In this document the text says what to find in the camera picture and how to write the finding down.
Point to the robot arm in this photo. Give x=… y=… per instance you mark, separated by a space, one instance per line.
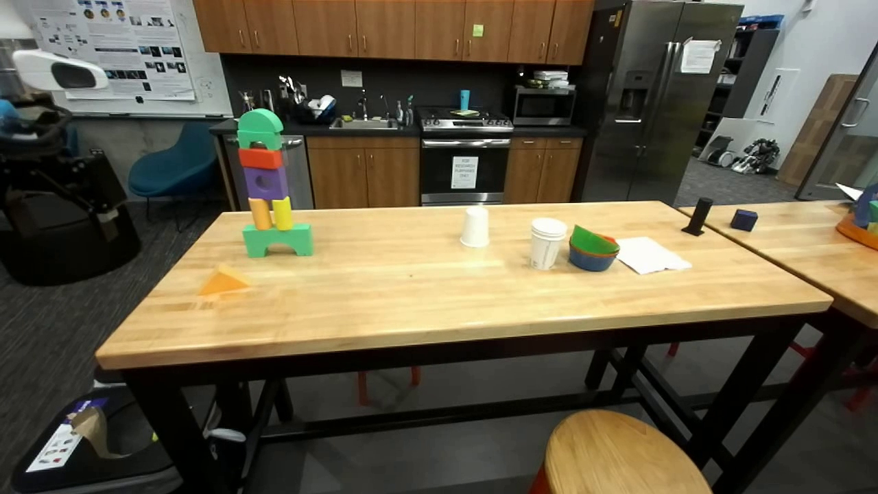
x=48 y=68

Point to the stack of white paper cups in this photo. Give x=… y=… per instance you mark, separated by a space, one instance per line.
x=547 y=244

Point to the stack of plates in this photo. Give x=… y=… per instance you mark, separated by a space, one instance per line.
x=551 y=79

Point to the white paper cup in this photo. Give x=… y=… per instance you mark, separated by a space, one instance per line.
x=475 y=228

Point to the oven door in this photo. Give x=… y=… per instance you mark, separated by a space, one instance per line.
x=439 y=171

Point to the white paper sign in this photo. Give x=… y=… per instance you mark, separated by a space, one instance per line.
x=464 y=173

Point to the steel stove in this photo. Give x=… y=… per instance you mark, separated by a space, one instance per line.
x=466 y=165

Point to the wooden base cabinet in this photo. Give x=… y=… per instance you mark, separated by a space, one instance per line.
x=542 y=171
x=363 y=175

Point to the steel sink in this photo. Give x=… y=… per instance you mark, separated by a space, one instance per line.
x=363 y=124

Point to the blue cup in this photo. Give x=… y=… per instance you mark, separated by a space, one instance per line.
x=465 y=100

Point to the green plastic bowl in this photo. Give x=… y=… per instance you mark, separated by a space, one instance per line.
x=588 y=241

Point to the blue plastic bowl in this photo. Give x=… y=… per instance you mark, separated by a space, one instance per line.
x=590 y=261

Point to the steel dishwasher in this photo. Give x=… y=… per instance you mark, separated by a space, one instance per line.
x=300 y=175

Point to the yellow cylinder block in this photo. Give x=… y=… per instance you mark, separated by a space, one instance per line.
x=282 y=213

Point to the red stool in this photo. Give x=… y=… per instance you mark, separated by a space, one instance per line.
x=362 y=387

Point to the tap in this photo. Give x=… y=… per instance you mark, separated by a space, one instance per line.
x=363 y=104

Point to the green arch block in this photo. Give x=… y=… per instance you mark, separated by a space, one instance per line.
x=277 y=237

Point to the orange plastic bowl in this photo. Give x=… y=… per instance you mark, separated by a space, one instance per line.
x=612 y=241

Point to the steel microwave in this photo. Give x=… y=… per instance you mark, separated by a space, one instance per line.
x=543 y=106

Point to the purple block with hole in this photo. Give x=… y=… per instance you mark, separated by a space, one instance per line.
x=274 y=182

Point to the orange cylinder block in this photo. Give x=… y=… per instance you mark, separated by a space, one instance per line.
x=260 y=214

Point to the dish rack with dishes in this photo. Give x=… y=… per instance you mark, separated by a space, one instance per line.
x=319 y=110

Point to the red flat block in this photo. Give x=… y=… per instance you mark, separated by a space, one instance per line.
x=260 y=158

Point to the white paper napkin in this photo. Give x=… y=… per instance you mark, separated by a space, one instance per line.
x=650 y=255

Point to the green half-round block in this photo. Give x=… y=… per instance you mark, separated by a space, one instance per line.
x=259 y=127

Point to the orange triangle block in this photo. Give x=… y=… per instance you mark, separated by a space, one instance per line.
x=224 y=281

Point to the steel refrigerator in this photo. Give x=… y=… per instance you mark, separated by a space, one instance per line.
x=638 y=116

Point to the black cylinder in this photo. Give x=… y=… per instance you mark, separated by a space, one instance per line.
x=699 y=216

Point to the round wooden stool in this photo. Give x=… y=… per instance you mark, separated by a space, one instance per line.
x=617 y=456

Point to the blue armchair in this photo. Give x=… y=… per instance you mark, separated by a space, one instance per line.
x=171 y=168

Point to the whiteboard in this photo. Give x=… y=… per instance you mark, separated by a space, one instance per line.
x=206 y=82

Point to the dark blue cube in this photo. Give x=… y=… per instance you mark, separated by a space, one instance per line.
x=743 y=220

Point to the white paper sheet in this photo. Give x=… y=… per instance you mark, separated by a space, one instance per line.
x=698 y=56

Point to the small legged robot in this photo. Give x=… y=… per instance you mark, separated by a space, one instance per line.
x=758 y=156

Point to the black shelf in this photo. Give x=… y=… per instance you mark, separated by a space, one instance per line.
x=754 y=68

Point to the wooden side table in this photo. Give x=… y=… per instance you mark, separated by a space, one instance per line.
x=802 y=250

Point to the research poster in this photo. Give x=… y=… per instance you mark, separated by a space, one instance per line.
x=116 y=48

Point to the wooden boards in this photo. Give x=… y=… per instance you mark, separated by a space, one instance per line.
x=820 y=130

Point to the glass door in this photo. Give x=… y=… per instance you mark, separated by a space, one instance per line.
x=844 y=144

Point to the orange tray with blocks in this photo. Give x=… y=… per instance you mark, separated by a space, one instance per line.
x=861 y=230

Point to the white wall notice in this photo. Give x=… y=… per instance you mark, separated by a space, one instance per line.
x=351 y=78

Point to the row of wooden wall cabinets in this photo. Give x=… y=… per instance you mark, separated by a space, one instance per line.
x=384 y=27

